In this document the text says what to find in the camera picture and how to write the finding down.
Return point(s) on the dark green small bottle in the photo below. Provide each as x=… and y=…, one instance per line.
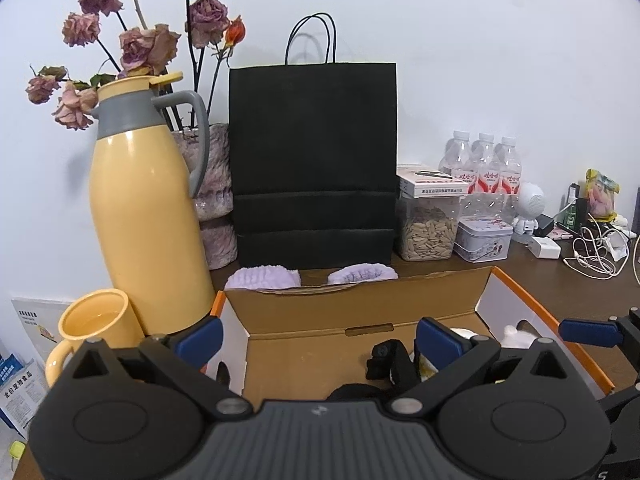
x=571, y=210

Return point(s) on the dried rose bouquet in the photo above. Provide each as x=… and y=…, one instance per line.
x=145, y=47

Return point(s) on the blue white booklets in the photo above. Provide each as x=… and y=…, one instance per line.
x=20, y=390

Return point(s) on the printed metal tin box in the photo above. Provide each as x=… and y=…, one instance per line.
x=482, y=240

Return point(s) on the small white red box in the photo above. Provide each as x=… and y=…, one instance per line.
x=432, y=182

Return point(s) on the yellow mug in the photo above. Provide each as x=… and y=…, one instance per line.
x=100, y=325

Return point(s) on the yellow thermos jug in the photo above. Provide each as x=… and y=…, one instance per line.
x=145, y=220

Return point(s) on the white robot toy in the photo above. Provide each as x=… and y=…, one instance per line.
x=530, y=202

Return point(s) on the pink textured vase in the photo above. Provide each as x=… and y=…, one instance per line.
x=215, y=195

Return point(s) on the clear seed container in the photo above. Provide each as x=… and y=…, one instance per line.
x=430, y=232

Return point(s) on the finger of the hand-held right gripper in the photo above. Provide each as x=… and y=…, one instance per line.
x=587, y=332

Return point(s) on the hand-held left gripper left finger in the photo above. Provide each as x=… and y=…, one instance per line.
x=202, y=337

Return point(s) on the white charger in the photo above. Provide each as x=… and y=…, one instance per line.
x=545, y=247

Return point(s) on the black power adapter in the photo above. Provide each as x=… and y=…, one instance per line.
x=545, y=225

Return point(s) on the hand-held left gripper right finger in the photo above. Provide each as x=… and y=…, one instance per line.
x=440, y=337

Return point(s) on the lilac fluffy slipper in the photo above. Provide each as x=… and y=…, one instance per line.
x=362, y=275
x=262, y=279

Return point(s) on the red cardboard box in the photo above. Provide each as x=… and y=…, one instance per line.
x=300, y=355

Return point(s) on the black paper bag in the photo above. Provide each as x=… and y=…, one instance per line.
x=312, y=160

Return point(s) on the yellow green snack packet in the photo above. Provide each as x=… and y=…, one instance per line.
x=602, y=195

